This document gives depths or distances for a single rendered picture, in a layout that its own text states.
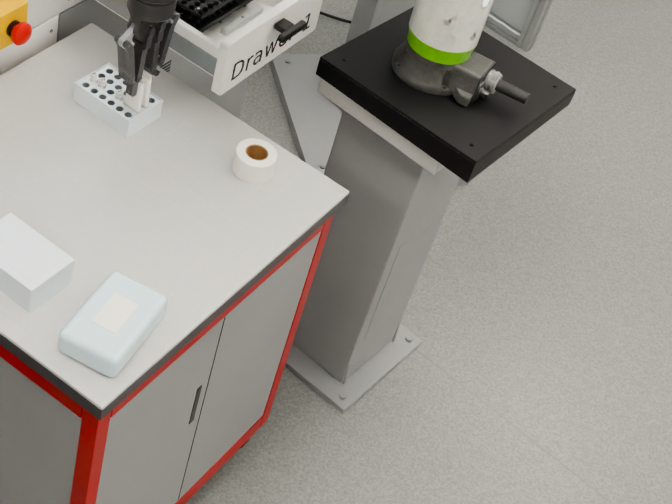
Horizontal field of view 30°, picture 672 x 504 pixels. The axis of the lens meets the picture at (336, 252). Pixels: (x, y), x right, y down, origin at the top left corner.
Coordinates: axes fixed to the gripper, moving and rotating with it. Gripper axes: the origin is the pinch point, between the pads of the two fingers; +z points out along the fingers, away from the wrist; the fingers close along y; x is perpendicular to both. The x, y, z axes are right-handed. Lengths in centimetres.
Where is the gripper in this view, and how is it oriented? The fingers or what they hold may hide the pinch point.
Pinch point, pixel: (138, 90)
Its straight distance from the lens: 209.3
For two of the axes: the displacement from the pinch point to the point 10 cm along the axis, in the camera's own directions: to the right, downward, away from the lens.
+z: -2.3, 6.7, 7.1
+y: 5.7, -5.0, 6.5
